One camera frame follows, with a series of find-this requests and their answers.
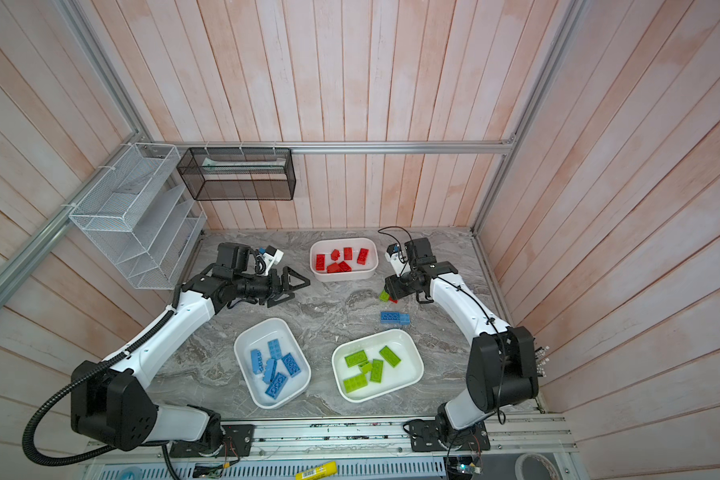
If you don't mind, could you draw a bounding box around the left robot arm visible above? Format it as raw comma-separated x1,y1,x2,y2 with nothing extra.
70,242,310,455

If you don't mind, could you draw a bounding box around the red cup with pencils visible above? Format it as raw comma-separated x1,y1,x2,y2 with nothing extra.
534,346,550,378

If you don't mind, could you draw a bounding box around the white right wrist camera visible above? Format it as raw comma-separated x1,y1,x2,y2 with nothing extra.
385,243,405,272

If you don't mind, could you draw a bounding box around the white tape roll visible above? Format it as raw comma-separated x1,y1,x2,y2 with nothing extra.
514,453,560,480

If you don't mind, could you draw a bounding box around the white bin front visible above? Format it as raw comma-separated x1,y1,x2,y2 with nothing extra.
331,329,424,403

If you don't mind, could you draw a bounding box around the yellow marker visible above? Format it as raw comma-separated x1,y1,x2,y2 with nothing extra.
294,461,338,480

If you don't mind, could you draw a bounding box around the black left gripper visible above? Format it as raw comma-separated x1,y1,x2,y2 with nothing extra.
234,265,310,307

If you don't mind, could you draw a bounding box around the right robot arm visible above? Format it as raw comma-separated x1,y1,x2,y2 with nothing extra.
383,238,541,451

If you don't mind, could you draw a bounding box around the black mesh basket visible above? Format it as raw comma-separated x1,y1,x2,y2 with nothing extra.
177,146,297,201

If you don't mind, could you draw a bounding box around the blue lego small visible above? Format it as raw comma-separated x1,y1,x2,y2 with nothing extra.
267,339,282,360

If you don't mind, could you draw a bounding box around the white wire shelf rack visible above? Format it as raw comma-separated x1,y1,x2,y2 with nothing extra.
70,143,207,290

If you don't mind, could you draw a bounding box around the white bin left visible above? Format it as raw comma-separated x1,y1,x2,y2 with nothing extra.
234,318,311,409

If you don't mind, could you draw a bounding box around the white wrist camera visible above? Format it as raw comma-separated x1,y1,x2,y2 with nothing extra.
255,245,284,276
385,243,405,272

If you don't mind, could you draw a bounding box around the white bin with red legos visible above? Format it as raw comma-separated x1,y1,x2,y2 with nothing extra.
310,237,379,283

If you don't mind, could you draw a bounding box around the large blue lego underside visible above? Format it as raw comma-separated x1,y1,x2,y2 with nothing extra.
380,311,401,324

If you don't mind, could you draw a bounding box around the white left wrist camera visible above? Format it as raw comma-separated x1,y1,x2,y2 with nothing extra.
255,245,284,276

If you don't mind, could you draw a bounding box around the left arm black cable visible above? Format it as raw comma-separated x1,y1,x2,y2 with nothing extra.
22,308,178,480

